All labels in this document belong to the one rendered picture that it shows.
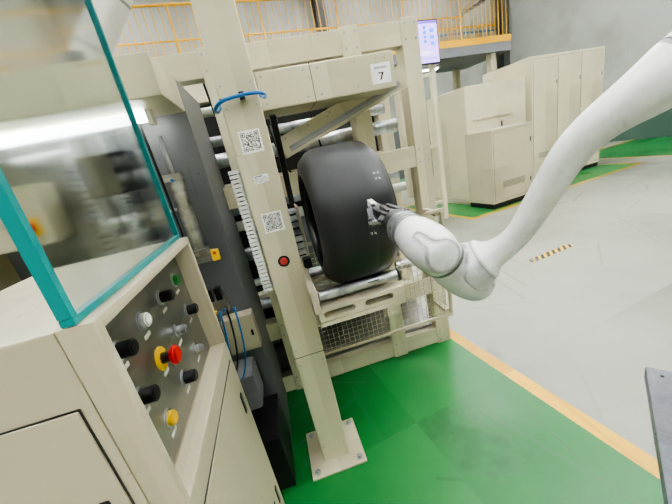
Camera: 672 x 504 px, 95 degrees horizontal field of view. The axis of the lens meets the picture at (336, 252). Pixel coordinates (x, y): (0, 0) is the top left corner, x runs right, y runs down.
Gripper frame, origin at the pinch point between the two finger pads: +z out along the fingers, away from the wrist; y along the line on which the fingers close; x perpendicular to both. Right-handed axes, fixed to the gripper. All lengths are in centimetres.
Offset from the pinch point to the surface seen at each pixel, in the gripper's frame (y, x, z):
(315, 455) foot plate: 43, 125, 10
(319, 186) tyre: 14.3, -7.6, 10.5
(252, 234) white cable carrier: 41.2, 8.5, 26.1
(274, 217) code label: 31.4, 2.8, 22.3
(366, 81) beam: -22, -37, 54
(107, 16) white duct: 70, -73, 62
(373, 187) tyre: -2.9, -4.2, 6.1
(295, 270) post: 28.8, 25.0, 19.2
